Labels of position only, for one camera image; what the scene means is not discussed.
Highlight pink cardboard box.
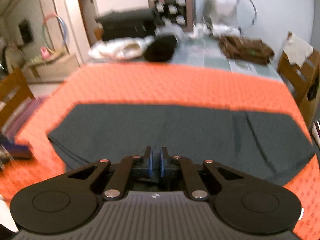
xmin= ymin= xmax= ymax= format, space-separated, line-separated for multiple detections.
xmin=148 ymin=0 xmax=196 ymax=32

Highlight wooden chair at left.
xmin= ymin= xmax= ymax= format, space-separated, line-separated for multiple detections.
xmin=0 ymin=69 xmax=35 ymax=127

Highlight colourful hoops on wall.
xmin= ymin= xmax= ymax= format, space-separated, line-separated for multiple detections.
xmin=41 ymin=13 xmax=68 ymax=55

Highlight cardboard box on floor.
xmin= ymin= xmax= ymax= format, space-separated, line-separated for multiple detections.
xmin=22 ymin=54 xmax=80 ymax=83

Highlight rolled black grey garment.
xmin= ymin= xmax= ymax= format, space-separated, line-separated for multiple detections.
xmin=143 ymin=26 xmax=185 ymax=63

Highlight brown crumpled garment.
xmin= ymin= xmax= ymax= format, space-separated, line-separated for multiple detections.
xmin=219 ymin=36 xmax=274 ymax=66

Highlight orange patterned mat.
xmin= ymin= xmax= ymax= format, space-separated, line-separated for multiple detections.
xmin=0 ymin=61 xmax=320 ymax=240

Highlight white folded garment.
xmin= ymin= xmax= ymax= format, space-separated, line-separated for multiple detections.
xmin=88 ymin=36 xmax=155 ymax=61

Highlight wooden chair with cloth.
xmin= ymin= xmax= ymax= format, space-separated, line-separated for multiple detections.
xmin=277 ymin=32 xmax=319 ymax=128

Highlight dark grey garment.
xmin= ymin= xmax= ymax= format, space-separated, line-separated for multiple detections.
xmin=47 ymin=104 xmax=316 ymax=185

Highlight white cloth on chair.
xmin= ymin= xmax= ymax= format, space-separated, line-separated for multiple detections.
xmin=283 ymin=34 xmax=313 ymax=68

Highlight folded dark clothes stack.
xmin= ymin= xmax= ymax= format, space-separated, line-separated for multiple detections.
xmin=95 ymin=9 xmax=160 ymax=41

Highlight clear plastic bag bundle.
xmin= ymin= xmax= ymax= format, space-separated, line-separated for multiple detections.
xmin=196 ymin=0 xmax=257 ymax=37

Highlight striped folded clothes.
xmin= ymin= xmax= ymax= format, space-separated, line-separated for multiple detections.
xmin=311 ymin=119 xmax=320 ymax=148

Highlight green checkered tablecloth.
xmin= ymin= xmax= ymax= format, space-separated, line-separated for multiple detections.
xmin=87 ymin=36 xmax=282 ymax=82

